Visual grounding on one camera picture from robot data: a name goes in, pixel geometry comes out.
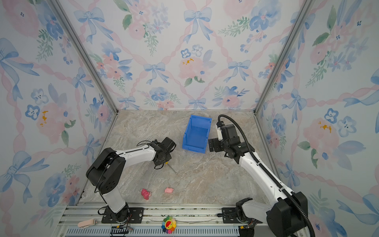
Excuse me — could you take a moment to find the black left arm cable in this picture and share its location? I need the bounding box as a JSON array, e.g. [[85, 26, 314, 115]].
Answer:
[[135, 140, 158, 148]]

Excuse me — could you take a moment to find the rainbow flower toy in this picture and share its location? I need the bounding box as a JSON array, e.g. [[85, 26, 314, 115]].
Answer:
[[161, 216, 177, 234]]

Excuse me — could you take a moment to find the aluminium corner post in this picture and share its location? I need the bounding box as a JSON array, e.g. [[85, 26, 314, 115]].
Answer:
[[254, 0, 314, 116], [47, 0, 118, 115]]

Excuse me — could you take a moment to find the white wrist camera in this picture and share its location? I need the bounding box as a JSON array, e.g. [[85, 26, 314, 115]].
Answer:
[[217, 127, 223, 141]]

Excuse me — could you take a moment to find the magenta pink toy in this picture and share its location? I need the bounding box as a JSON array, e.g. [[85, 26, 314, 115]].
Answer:
[[141, 189, 152, 200]]

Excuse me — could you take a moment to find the blue plastic bin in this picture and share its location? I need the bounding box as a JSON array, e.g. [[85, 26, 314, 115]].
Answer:
[[182, 115, 212, 154]]

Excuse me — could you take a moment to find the aluminium corner post left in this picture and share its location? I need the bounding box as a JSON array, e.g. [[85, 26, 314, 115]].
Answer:
[[47, 0, 118, 115]]

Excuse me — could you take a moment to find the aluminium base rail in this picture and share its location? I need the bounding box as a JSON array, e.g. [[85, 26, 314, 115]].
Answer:
[[53, 202, 268, 237]]

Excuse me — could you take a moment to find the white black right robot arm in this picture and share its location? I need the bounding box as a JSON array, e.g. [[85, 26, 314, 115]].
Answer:
[[208, 122, 311, 237]]

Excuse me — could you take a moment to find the aluminium corner post right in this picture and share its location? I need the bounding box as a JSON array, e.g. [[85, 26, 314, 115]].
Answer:
[[254, 0, 314, 116]]

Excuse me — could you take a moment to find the light pink toy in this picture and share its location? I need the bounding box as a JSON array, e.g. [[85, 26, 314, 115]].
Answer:
[[164, 187, 174, 194]]

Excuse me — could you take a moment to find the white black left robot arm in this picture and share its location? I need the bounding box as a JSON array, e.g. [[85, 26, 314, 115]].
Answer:
[[86, 137, 176, 224]]

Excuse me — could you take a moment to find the black corrugated cable conduit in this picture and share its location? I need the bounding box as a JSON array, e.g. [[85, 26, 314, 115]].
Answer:
[[217, 114, 316, 237]]

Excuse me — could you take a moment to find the beige cylinder object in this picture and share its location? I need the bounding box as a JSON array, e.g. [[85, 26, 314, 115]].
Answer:
[[78, 219, 96, 229]]

